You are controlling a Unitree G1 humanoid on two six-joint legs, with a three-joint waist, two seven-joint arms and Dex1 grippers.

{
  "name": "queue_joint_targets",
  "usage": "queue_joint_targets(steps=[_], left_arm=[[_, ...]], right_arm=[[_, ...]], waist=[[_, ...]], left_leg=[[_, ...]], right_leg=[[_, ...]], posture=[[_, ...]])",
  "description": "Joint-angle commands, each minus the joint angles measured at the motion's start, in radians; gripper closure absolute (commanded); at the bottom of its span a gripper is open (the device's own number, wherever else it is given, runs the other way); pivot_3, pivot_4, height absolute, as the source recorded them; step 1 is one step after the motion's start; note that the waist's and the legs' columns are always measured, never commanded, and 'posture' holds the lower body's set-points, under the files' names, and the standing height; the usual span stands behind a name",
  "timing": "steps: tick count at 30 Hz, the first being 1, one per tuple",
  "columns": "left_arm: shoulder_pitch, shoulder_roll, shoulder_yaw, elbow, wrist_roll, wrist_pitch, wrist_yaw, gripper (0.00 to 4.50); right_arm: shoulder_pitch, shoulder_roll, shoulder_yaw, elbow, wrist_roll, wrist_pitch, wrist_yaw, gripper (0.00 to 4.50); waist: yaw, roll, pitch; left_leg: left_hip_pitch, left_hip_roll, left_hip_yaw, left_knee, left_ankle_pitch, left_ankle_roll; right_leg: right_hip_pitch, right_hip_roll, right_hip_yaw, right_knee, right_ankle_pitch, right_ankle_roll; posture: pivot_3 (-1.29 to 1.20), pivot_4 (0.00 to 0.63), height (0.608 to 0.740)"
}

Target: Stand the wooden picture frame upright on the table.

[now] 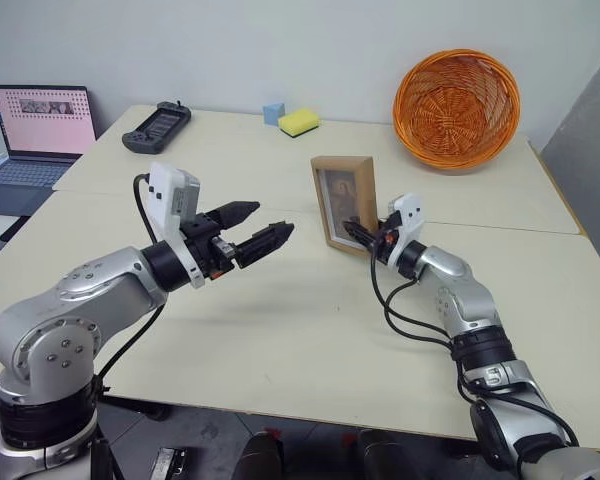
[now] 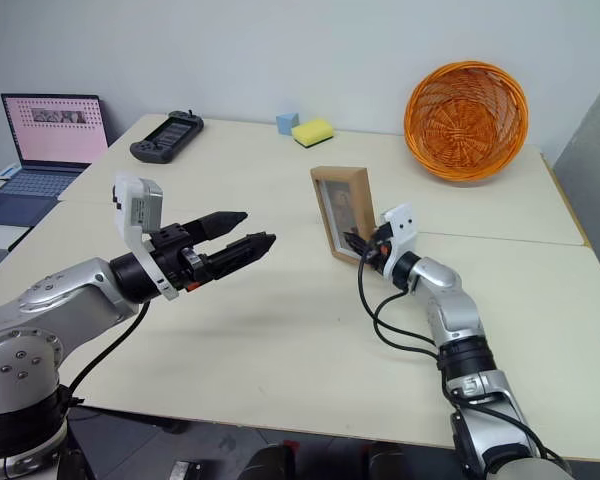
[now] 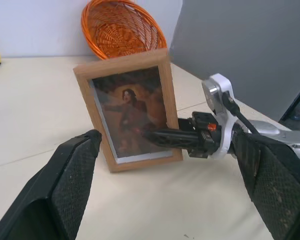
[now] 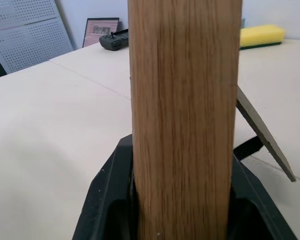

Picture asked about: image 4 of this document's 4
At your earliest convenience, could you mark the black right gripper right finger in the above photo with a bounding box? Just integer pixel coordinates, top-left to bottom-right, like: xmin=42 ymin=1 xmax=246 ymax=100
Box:
xmin=226 ymin=149 xmax=299 ymax=240

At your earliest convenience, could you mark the wooden picture frame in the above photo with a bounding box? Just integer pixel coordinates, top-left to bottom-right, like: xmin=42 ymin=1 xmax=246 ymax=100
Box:
xmin=127 ymin=0 xmax=297 ymax=240

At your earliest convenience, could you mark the grey perforated metal panel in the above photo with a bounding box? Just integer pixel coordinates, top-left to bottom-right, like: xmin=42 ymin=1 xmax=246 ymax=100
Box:
xmin=0 ymin=0 xmax=60 ymax=33
xmin=0 ymin=16 xmax=75 ymax=75

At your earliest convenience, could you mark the yellow sponge with green pad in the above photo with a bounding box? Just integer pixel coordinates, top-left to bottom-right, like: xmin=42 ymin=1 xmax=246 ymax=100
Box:
xmin=239 ymin=24 xmax=286 ymax=50

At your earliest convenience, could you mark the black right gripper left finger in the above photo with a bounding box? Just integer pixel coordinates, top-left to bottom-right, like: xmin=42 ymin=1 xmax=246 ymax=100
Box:
xmin=72 ymin=133 xmax=141 ymax=240

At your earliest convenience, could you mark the black framed picture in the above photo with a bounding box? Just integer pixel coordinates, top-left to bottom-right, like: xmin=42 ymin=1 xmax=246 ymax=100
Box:
xmin=82 ymin=17 xmax=121 ymax=49

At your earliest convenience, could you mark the black remote controller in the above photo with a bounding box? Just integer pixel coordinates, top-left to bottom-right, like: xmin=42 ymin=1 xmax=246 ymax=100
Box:
xmin=98 ymin=27 xmax=130 ymax=51

